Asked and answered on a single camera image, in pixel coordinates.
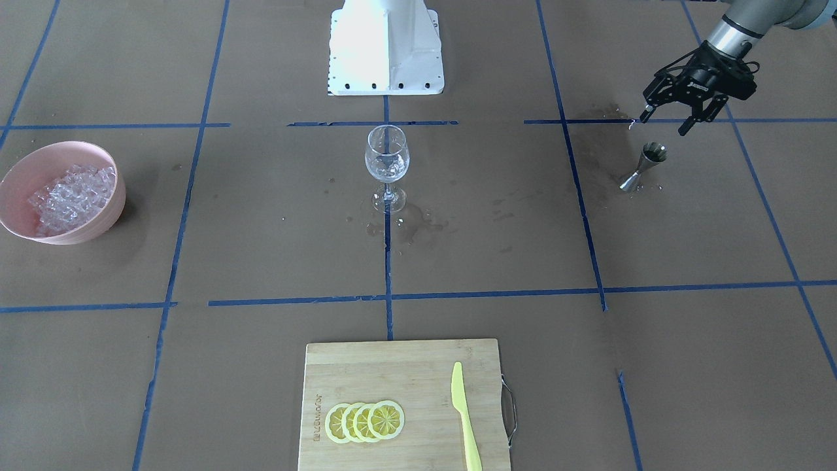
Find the bamboo cutting board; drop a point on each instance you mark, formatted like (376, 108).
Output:
(416, 374)

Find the clear ice cubes pile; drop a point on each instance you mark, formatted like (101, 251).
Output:
(73, 199)

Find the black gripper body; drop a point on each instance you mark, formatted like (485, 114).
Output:
(708, 65)

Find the yellow plastic knife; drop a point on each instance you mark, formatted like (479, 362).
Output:
(459, 401)

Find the pink bowl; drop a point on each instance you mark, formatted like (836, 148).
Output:
(41, 167)

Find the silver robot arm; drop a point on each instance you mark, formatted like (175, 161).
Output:
(745, 23)

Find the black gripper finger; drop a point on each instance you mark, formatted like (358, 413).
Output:
(654, 98)
(703, 110)

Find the clear wine glass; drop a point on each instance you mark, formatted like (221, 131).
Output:
(387, 159)

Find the steel cocktail jigger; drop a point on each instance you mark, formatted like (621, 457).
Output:
(651, 155)

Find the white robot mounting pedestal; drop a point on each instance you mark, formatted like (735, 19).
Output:
(385, 48)

